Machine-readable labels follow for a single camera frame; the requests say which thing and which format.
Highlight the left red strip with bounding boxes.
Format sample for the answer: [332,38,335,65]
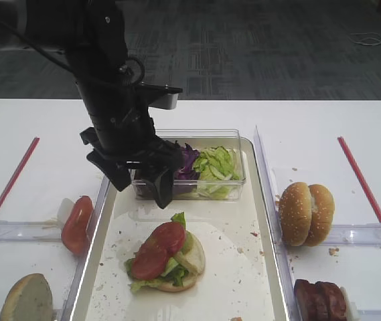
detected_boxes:
[0,137,40,208]

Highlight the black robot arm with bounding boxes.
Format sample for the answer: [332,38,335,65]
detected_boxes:
[0,1,183,208]

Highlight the bottom bun slice on tray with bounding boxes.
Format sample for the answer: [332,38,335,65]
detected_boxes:
[143,231,206,292]

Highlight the clear tomato channel holder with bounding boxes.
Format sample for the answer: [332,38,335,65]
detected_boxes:
[0,220,62,243]

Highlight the standing bun half left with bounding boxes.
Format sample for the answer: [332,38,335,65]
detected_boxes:
[0,273,54,321]

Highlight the white rectangular metal tray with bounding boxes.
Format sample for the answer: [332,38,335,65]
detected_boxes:
[71,139,288,320]

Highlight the clear plastic salad box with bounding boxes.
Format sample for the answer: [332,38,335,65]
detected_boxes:
[131,128,248,201]

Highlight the red strip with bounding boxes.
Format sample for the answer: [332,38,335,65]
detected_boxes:
[337,136,381,224]
[0,137,40,208]

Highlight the tomato slice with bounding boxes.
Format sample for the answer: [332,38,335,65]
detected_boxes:
[131,247,169,280]
[149,221,186,256]

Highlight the shredded purple cabbage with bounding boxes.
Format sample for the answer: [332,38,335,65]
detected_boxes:
[134,143,200,199]

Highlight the right long clear rail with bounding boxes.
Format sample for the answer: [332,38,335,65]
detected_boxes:
[253,126,301,320]

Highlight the sesame bun right piece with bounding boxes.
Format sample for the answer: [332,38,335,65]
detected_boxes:
[303,184,335,247]

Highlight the clear sesame bun channel holder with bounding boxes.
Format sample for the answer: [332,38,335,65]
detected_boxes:
[321,223,381,247]

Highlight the sesame bun piece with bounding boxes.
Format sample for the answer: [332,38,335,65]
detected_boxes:
[279,182,312,247]
[303,184,335,247]

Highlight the stack of meat patties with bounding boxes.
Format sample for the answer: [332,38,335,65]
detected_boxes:
[294,279,348,321]

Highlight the shredded green lettuce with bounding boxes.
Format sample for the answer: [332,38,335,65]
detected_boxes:
[193,146,241,199]

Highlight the white cable on floor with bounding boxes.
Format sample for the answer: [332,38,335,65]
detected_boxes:
[349,31,381,53]

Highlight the right red strip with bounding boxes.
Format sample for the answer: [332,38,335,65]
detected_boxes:
[337,136,381,224]

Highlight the red tomato slices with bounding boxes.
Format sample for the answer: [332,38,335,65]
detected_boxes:
[61,195,93,256]

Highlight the green lettuce leaf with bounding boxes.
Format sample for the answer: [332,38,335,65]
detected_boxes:
[124,212,196,293]

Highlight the sesame bun left piece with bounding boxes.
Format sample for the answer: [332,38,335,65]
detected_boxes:
[279,182,312,247]

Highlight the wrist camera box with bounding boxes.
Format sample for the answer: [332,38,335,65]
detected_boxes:
[135,84,183,110]

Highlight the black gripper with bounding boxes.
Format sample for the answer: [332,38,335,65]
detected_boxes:
[78,83,182,209]

